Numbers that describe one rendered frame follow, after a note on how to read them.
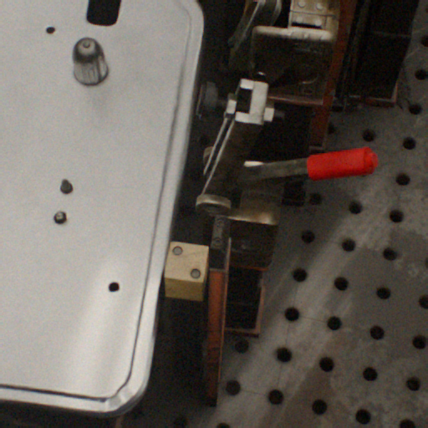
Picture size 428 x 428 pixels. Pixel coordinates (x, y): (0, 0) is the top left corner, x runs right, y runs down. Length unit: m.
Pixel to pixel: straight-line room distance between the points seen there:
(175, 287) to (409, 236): 0.47
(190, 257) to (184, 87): 0.21
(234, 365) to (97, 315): 0.33
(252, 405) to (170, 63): 0.41
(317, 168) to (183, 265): 0.14
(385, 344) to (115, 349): 0.43
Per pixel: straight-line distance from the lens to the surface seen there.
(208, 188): 0.94
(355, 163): 0.89
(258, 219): 0.97
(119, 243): 1.01
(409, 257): 1.35
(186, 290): 0.96
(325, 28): 1.04
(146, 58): 1.10
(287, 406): 1.28
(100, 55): 1.06
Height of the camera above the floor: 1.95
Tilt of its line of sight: 67 degrees down
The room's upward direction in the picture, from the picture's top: 2 degrees clockwise
